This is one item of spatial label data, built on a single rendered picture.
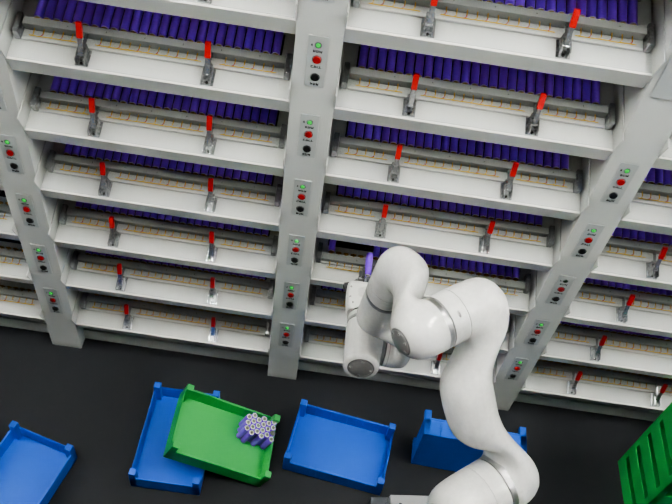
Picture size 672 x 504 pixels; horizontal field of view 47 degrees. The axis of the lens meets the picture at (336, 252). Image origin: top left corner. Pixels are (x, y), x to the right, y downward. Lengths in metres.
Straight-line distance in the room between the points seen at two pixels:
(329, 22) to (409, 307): 0.57
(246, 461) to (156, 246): 0.70
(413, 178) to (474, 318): 0.53
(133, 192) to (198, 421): 0.74
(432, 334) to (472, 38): 0.59
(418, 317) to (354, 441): 1.15
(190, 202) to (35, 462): 0.93
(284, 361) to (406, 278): 1.09
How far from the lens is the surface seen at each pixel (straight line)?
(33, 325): 2.66
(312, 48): 1.57
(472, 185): 1.83
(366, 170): 1.80
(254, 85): 1.68
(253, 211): 1.94
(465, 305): 1.36
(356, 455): 2.42
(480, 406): 1.45
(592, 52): 1.62
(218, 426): 2.36
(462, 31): 1.57
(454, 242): 1.96
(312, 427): 2.44
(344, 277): 2.08
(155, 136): 1.85
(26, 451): 2.47
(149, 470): 2.38
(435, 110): 1.68
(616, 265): 2.08
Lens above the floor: 2.17
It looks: 50 degrees down
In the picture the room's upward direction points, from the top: 10 degrees clockwise
